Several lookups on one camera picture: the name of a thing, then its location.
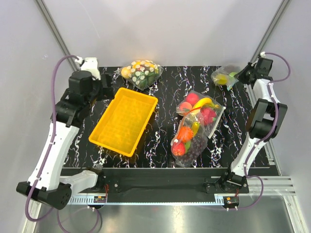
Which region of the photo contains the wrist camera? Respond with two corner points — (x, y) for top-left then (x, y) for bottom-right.
(255, 52), (273, 77)
(75, 57), (101, 80)

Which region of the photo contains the grapes and orange bag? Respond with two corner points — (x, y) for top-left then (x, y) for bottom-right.
(171, 113), (208, 168)

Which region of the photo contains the left connector block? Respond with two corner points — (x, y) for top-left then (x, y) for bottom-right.
(93, 194), (107, 205)

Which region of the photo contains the blue zip fruit bag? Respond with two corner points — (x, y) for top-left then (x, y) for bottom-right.
(211, 65), (241, 91)

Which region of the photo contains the polka dot fruit bag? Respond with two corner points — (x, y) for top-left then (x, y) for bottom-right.
(116, 60), (164, 90)

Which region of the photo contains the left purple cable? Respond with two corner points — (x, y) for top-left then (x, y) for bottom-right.
(25, 54), (100, 233)

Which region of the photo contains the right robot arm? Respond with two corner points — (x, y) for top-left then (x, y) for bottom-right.
(218, 52), (288, 193)

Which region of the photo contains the banana and apples bag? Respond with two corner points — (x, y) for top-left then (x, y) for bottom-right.
(176, 90), (225, 139)

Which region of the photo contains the connector block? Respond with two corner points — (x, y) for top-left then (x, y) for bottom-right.
(224, 196), (240, 209)
(93, 194), (107, 205)

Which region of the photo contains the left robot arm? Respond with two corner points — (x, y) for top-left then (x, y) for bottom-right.
(16, 68), (222, 210)

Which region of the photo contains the yellow plastic tray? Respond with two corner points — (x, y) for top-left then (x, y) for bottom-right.
(88, 87), (158, 157)

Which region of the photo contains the right connector block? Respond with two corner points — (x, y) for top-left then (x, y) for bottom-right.
(224, 196), (240, 209)

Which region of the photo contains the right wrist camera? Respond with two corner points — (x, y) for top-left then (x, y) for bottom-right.
(255, 52), (273, 77)

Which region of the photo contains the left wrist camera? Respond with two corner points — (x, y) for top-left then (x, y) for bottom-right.
(75, 57), (101, 80)

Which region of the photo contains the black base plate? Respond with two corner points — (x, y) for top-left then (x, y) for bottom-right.
(76, 167), (249, 203)

